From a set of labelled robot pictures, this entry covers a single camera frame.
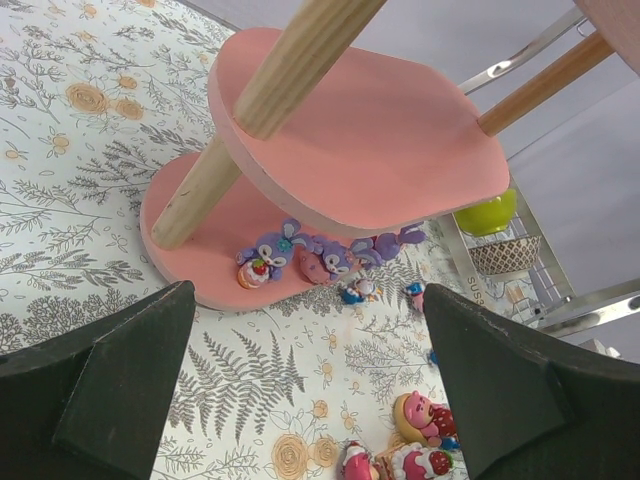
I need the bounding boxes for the metal dish rack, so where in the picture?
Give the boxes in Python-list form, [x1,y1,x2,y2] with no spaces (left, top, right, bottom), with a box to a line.
[434,7,640,351]

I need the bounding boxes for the purple bunny with red bow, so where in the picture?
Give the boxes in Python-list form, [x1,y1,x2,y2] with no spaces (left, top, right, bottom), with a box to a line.
[350,222,427,269]

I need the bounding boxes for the green bowl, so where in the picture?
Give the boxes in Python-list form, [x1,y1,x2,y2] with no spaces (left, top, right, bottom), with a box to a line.
[454,189,517,237]

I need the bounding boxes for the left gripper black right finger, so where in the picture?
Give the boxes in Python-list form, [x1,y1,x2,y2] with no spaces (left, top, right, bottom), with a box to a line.
[423,283,639,480]

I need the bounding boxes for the purple bunny with strawberry cake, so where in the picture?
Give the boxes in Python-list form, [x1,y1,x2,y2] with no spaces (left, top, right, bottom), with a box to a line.
[235,218,314,289]

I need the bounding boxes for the pink bear strawberry cake toy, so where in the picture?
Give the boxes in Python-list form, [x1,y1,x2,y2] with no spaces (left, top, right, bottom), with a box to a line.
[375,443,453,480]

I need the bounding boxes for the brown patterned ceramic bowl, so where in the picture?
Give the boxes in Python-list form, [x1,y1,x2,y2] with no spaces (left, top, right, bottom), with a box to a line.
[469,235,542,276]

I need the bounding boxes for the pink bear on donut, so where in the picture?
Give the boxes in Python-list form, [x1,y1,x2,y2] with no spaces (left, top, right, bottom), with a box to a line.
[393,391,460,450]

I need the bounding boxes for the pink bear holding white toy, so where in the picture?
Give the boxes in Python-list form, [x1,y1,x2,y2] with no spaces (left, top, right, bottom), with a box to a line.
[341,441,380,480]

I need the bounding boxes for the red blue cat toy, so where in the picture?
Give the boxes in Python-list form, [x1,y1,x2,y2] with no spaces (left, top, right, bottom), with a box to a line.
[428,350,439,366]

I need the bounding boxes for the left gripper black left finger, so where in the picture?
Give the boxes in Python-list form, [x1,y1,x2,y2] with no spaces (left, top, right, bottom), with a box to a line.
[1,281,196,479]

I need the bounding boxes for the pink three-tier wooden shelf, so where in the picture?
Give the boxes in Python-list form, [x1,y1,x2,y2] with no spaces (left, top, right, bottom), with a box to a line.
[140,1,639,311]

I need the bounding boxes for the pink round duck toy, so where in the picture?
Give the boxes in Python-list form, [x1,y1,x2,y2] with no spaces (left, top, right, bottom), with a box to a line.
[404,282,425,312]

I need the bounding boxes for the white blue penguin toy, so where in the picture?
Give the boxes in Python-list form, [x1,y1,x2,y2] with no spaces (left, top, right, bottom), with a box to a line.
[341,278,382,305]

